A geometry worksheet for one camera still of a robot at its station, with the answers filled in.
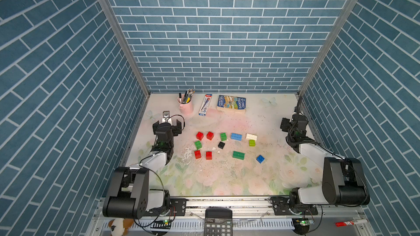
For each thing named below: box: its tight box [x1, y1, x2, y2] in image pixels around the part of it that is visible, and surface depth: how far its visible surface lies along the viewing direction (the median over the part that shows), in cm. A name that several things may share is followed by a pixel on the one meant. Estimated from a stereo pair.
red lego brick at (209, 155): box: [205, 151, 213, 161], surface depth 89 cm
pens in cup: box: [178, 88, 196, 104], surface depth 103 cm
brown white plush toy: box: [108, 217, 134, 236], surface depth 68 cm
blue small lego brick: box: [255, 154, 266, 164], surface depth 90 cm
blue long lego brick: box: [230, 132, 243, 141], surface depth 98 cm
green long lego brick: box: [231, 150, 246, 161], surface depth 91 cm
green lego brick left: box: [194, 140, 203, 150], surface depth 93 cm
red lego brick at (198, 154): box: [194, 149, 202, 159], surface depth 89 cm
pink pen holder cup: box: [177, 93, 194, 115], surface depth 105 cm
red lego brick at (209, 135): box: [206, 131, 214, 141], surface depth 98 cm
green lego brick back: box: [219, 132, 227, 142], surface depth 98 cm
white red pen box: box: [198, 93, 213, 116], surface depth 114 cm
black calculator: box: [203, 208, 233, 236], surface depth 69 cm
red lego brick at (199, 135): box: [196, 131, 204, 141], surface depth 98 cm
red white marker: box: [334, 219, 369, 228], surface depth 71 cm
